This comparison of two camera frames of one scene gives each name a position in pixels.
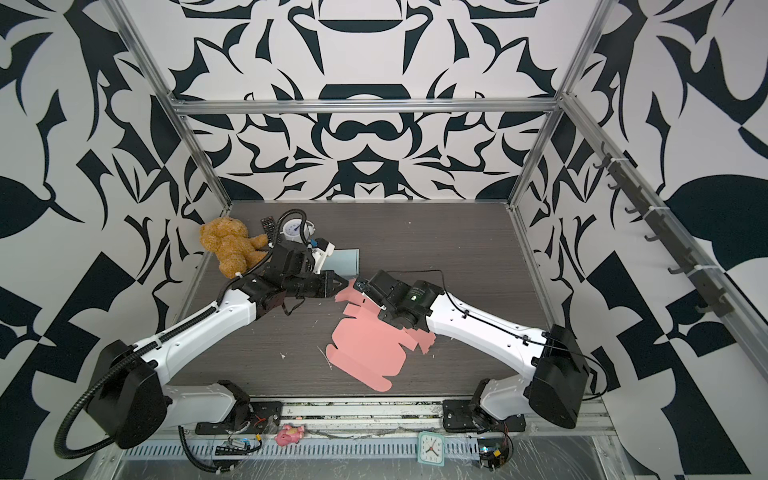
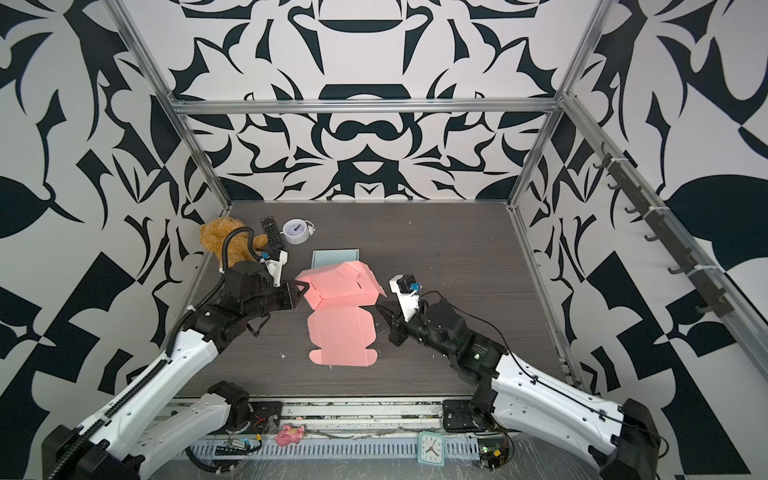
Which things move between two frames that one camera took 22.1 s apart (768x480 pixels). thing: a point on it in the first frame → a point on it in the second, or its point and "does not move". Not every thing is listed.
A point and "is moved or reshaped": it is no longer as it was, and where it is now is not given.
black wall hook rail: x=708 y=298 does not move
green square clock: x=431 y=448 does not move
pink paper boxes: x=367 y=346 is moved or reshaped
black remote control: x=269 y=226 does not move
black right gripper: x=386 y=317 → x=400 y=328
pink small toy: x=289 y=435 does not move
